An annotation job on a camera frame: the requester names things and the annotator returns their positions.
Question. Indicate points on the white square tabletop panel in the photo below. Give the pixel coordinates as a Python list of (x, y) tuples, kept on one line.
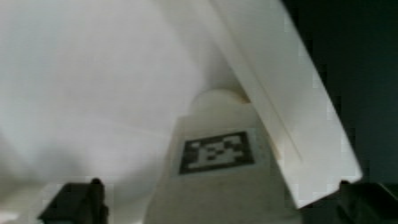
[(107, 63)]

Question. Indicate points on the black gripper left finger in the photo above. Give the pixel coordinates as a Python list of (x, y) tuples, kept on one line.
[(77, 206)]

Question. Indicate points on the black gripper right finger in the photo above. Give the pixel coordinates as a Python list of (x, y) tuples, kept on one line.
[(363, 204)]

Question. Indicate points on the white leg with tag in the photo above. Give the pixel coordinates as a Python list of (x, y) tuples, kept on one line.
[(223, 186)]

